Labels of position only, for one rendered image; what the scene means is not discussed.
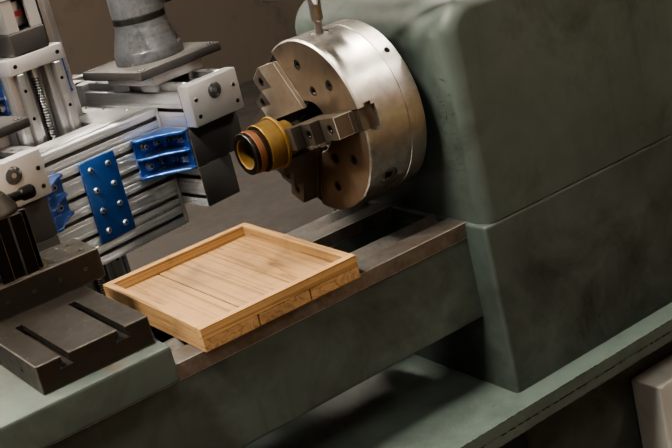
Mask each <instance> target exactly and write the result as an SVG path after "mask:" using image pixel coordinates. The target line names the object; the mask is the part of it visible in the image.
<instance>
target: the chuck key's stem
mask: <svg viewBox="0 0 672 448"><path fill-rule="evenodd" d="M307 2H308V8H309V14H310V20H311V21H312V22H313V23H314V29H315V34H314V35H321V34H323V33H324V32H323V27H322V22H321V21H322V19H323V13H322V7H321V1H320V0H319V2H318V5H314V4H313V2H312V0H307Z"/></svg>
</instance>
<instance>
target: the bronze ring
mask: <svg viewBox="0 0 672 448"><path fill-rule="evenodd" d="M291 126H293V125H292V124H291V123H290V122H288V121H286V120H281V121H279V122H278V121H277V120H276V119H274V118H272V117H264V118H262V119H261V121H260V122H259V123H257V124H254V125H252V126H249V127H248V128H247V130H246V131H243V132H241V133H240V134H237V135H236V136H235V138H234V151H235V155H236V158H237V160H238V162H239V164H240V165H241V167H242V168H243V169H244V171H246V172H247V173H248V174H250V175H256V174H259V173H262V172H270V171H272V170H275V169H277V168H282V169H283V168H286V167H288V166H289V165H290V163H291V161H292V155H293V154H296V153H297V152H298V151H299V150H298V151H292V148H291V143H290V140H289V138H288V135H287V133H286V131H285V130H284V129H286V128H289V127H291Z"/></svg>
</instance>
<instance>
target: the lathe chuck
mask: <svg viewBox="0 0 672 448"><path fill-rule="evenodd" d="M323 30H325V31H328V33H327V34H324V35H320V36H311V35H310V34H311V33H313V32H315V30H312V31H309V32H306V33H304V34H301V35H298V36H295V37H293V38H290V39H287V40H284V41H282V42H280V43H279V44H278V45H276V46H275V47H274V49H273V50H272V54H273V56H274V57H275V59H276V60H277V62H278V63H279V65H280V66H281V68H282V69H283V70H284V72H285V73H286V75H287V76H288V78H289V79H290V81H291V82H292V84H293V85H294V87H295V88H296V90H297V91H298V93H299V94H300V96H301V97H302V99H303V100H304V101H310V102H313V103H314V104H316V105H317V107H316V109H315V111H314V112H312V113H311V114H309V115H307V116H305V115H304V116H303V117H302V118H301V119H299V120H296V121H294V122H292V123H291V124H292V125H293V126H294V125H296V124H299V123H301V122H304V121H306V120H308V119H311V118H313V117H316V116H318V115H322V114H327V113H334V112H341V111H348V110H354V109H359V108H362V107H364V105H363V103H364V102H366V101H368V104H371V105H372V108H373V111H374V114H375V117H376V121H377V124H378V125H377V126H376V129H377V130H375V131H373V132H372V129H368V130H365V131H359V132H357V133H355V134H353V135H350V136H348V137H346V138H343V139H341V140H335V141H331V142H330V146H329V148H328V149H325V150H323V151H322V152H321V164H322V203H323V204H324V205H326V206H328V207H331V208H333V209H337V210H349V209H352V208H354V207H357V206H359V205H361V204H363V203H365V202H367V201H370V200H372V199H374V198H376V197H378V196H381V195H383V194H385V193H387V192H389V191H391V190H393V189H395V188H396V187H397V186H399V185H400V183H401V182H402V181H403V179H404V177H405V176H406V173H407V171H408V168H409V164H410V158H411V147H412V142H411V129H410V123H409V118H408V113H407V109H406V106H405V103H404V100H403V97H402V94H401V92H400V89H399V87H398V85H397V82H396V80H395V78H394V76H393V75H392V73H391V71H390V69H389V68H388V66H387V64H386V63H385V61H384V60H383V59H382V57H381V56H380V54H379V53H378V52H377V51H376V50H375V48H374V47H373V46H372V45H371V44H370V43H369V42H368V41H367V40H366V39H364V38H363V37H362V36H361V35H359V34H358V33H356V32H355V31H353V30H351V29H349V28H347V27H344V26H341V25H326V26H323ZM392 167H395V168H396V172H395V174H394V176H393V177H392V178H391V179H390V180H388V181H386V182H382V181H381V178H382V176H383V174H384V173H385V172H386V171H387V170H388V169H389V168H392Z"/></svg>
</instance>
